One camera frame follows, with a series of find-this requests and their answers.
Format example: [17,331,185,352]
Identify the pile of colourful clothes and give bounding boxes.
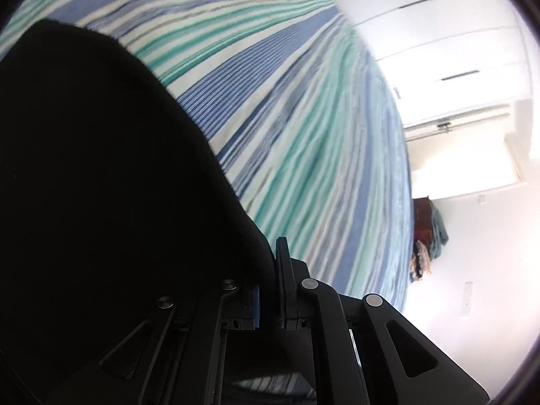
[408,240,436,284]

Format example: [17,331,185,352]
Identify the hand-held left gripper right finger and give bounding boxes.
[275,237,491,405]

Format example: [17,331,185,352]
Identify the grey-teal cloth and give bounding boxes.
[429,201,451,259]

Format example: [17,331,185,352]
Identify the striped bed sheet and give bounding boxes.
[0,0,415,401]

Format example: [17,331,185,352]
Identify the white door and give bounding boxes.
[404,100,526,200]

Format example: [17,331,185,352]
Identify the brown wooden cabinet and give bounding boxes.
[412,195,436,246]

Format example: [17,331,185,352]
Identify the white wardrobe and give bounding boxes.
[306,0,533,129]

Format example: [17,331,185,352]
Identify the black pants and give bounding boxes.
[0,19,278,405]

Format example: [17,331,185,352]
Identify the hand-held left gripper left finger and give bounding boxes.
[99,279,263,405]

